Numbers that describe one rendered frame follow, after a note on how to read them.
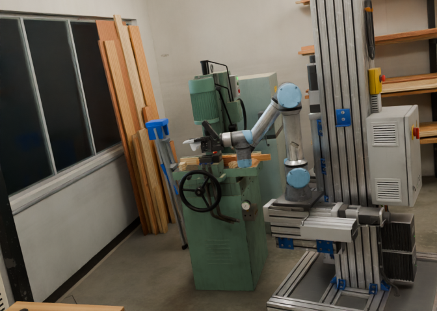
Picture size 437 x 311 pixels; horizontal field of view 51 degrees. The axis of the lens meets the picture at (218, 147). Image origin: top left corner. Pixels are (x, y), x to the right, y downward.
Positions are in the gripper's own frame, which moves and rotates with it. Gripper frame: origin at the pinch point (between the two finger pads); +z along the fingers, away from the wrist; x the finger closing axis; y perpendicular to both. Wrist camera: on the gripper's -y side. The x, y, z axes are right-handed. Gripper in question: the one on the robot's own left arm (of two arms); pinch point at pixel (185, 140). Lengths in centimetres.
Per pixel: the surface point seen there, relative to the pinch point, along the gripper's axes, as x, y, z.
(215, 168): 56, 23, -8
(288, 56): 289, -66, -78
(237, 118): 93, -7, -24
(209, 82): 70, -33, -9
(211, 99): 72, -22, -9
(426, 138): 233, 39, -199
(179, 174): 72, 26, 20
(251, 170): 62, 28, -30
